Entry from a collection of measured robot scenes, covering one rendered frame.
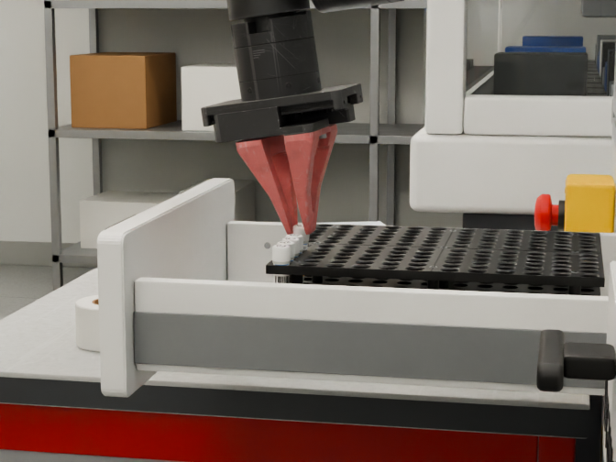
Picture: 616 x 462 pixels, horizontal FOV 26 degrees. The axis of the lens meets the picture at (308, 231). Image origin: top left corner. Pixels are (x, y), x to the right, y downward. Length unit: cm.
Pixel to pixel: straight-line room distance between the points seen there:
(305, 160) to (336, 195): 437
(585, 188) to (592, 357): 62
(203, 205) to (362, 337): 24
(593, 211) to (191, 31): 420
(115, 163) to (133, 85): 61
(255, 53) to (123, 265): 17
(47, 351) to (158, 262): 33
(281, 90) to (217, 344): 18
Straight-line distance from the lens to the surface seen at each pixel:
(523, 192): 176
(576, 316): 84
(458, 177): 176
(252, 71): 92
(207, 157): 538
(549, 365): 62
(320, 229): 105
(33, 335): 131
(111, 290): 87
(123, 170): 550
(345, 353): 86
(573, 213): 125
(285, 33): 92
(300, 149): 91
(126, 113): 500
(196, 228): 102
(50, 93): 502
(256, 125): 92
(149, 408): 115
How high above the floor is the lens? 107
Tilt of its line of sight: 10 degrees down
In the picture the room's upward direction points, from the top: straight up
